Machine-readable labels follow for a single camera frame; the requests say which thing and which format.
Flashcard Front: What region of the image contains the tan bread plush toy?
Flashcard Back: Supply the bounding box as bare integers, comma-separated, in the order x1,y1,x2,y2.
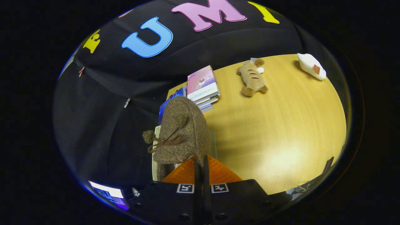
237,58,268,97

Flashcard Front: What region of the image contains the pink cover book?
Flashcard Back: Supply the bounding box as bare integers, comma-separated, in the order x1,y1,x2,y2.
187,65,221,102

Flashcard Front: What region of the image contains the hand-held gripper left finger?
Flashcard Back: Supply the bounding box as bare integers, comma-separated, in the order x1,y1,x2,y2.
128,156,202,225

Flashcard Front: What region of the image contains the cream storage box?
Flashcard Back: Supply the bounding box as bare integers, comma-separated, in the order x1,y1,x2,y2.
152,125,218,182

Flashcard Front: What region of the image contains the white book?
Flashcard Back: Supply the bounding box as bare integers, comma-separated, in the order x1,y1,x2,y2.
195,95,219,106

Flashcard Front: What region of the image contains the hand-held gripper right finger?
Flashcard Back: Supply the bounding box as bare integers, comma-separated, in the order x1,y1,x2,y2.
203,155,293,225

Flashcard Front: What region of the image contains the white soft packet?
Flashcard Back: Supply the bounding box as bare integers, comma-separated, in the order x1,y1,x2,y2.
297,53,327,81

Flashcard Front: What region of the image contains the lit monitor screen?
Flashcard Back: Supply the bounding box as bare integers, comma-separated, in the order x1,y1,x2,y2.
88,180,129,211

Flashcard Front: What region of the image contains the black backdrop cloth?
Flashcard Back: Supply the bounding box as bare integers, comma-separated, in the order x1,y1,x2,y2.
53,0,347,200

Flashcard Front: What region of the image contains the dark blue book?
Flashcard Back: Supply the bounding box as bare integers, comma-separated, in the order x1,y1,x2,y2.
158,87,187,124

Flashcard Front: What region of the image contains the brown fuzzy shoe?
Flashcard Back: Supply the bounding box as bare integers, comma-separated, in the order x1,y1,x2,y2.
142,96,211,182

